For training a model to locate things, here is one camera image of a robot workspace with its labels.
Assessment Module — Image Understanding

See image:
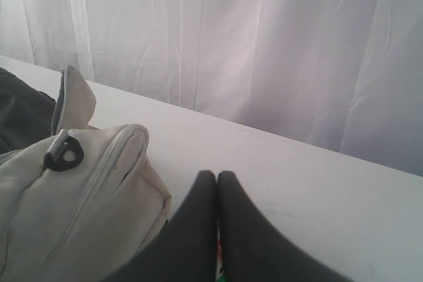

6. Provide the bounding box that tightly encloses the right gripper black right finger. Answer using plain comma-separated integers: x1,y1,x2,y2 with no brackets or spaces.
217,171,350,281

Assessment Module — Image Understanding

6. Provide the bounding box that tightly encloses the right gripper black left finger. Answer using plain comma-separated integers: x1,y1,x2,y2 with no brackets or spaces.
104,170,217,281

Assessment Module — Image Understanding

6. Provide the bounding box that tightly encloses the colourful plastic key tag bunch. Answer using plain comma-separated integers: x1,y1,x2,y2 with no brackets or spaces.
216,221,226,282

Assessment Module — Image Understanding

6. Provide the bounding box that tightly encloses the cream duffel bag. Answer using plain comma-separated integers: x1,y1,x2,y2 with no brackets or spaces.
1,66,171,281

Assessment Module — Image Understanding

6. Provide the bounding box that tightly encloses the white sheer curtain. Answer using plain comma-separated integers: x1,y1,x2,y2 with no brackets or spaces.
1,0,422,175

